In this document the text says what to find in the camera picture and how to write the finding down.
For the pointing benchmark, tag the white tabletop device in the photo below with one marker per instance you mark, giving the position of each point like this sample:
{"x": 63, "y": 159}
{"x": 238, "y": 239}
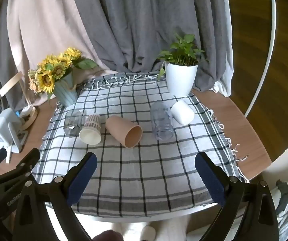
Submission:
{"x": 7, "y": 130}

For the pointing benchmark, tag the patterned paper cup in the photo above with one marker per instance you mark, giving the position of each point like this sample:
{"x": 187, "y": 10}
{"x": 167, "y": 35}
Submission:
{"x": 91, "y": 130}

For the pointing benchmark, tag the sunflower bouquet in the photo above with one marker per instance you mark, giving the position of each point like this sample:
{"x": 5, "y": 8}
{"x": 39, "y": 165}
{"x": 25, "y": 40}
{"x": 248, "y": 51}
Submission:
{"x": 50, "y": 72}

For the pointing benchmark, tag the white cup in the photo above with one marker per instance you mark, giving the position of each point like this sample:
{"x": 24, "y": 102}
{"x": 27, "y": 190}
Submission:
{"x": 182, "y": 113}

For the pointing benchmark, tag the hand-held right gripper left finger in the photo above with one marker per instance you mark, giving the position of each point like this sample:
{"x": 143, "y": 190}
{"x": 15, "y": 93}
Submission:
{"x": 82, "y": 179}

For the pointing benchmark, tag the clear glass cup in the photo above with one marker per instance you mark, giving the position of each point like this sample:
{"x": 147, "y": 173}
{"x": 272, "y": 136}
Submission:
{"x": 72, "y": 124}

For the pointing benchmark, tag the white plant pot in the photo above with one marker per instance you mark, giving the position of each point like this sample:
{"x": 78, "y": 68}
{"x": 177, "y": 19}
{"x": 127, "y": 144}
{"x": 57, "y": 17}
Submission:
{"x": 180, "y": 79}

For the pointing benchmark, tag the clear plastic cup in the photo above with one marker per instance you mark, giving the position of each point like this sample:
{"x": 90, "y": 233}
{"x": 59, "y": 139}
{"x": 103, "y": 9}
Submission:
{"x": 162, "y": 121}

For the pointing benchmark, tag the ribbed blue-green vase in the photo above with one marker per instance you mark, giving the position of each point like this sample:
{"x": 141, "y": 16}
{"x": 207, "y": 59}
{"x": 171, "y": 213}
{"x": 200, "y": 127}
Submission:
{"x": 65, "y": 93}

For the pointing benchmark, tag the green leafy plant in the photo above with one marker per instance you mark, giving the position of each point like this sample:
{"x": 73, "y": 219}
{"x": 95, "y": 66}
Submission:
{"x": 181, "y": 51}

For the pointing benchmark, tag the beige curtain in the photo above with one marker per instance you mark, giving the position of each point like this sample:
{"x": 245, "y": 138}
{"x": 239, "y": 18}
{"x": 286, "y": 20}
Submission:
{"x": 46, "y": 25}

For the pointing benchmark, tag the checked tablecloth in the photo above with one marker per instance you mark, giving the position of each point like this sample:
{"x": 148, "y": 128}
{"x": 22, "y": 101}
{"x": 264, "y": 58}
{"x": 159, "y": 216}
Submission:
{"x": 139, "y": 165}

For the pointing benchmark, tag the white slipper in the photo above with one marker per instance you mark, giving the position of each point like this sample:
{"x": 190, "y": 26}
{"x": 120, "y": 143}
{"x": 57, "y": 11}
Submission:
{"x": 148, "y": 233}

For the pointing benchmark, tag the tan cup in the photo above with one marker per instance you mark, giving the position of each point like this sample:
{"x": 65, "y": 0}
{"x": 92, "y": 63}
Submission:
{"x": 123, "y": 131}

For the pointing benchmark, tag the white hoop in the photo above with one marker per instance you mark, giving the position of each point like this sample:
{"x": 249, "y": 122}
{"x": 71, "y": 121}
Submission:
{"x": 269, "y": 42}

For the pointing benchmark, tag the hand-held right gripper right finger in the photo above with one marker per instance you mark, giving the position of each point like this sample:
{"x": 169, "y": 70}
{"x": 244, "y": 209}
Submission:
{"x": 210, "y": 180}

